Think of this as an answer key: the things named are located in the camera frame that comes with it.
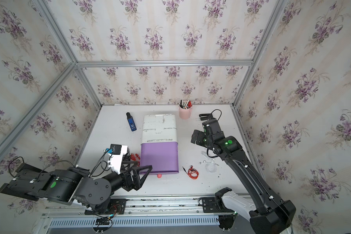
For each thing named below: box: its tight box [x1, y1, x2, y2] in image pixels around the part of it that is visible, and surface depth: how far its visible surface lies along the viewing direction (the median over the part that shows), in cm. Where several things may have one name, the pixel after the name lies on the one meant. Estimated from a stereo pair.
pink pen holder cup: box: [178, 105, 193, 120], surface depth 110 cm
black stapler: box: [198, 113, 213, 121], surface depth 113 cm
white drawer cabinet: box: [140, 113, 178, 145], surface depth 80 cm
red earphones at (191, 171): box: [182, 165, 199, 180], surface depth 86 cm
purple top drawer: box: [140, 141, 179, 176], surface depth 77 cm
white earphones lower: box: [199, 160, 219, 174], surface depth 90 cm
